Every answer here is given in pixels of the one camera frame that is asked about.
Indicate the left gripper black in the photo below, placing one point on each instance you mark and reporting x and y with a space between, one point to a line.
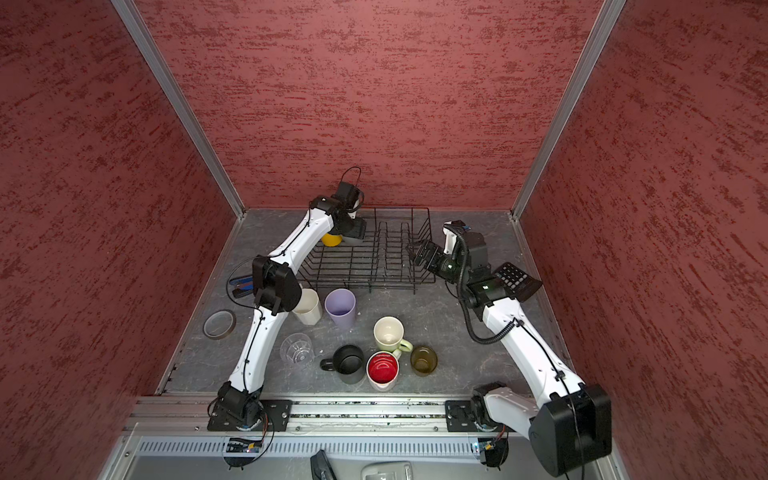
358 229

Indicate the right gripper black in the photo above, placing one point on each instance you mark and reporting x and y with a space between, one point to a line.
436 253

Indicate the yellow mug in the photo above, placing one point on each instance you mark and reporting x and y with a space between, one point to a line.
331 240

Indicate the pale green mug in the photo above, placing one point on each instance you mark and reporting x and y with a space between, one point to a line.
389 335

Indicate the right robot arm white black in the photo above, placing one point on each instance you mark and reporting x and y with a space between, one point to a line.
567 422

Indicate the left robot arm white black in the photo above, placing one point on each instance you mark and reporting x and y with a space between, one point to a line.
276 293

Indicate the lilac plastic cup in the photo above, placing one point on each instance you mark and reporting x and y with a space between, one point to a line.
341 306

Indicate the cream white mug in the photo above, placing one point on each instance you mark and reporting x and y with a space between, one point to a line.
308 310

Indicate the black calculator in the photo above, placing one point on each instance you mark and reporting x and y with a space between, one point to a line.
517 283

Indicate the olive green glass cup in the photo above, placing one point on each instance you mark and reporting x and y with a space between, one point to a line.
423 360

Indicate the red inside white mug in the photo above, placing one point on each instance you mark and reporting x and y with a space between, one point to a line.
382 370

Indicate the blue black tool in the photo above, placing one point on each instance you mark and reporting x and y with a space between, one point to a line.
241 286

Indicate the black mug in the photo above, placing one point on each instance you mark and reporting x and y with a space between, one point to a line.
348 362

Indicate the clear glass cup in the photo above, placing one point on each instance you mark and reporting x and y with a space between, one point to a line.
297 350

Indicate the tape roll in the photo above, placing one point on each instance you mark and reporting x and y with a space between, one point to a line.
219 325

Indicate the grey device at bottom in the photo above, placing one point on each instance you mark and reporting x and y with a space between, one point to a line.
401 470

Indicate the black object at bottom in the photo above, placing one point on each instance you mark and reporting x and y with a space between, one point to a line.
321 468

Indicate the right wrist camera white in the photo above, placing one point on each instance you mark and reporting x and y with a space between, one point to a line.
452 230

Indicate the black wire dish rack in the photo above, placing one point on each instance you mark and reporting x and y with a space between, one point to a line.
382 260

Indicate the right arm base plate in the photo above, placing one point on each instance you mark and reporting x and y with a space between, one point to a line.
462 415

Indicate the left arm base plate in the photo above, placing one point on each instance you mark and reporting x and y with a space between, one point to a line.
271 414

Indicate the aluminium rail frame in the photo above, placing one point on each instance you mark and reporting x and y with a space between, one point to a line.
368 427

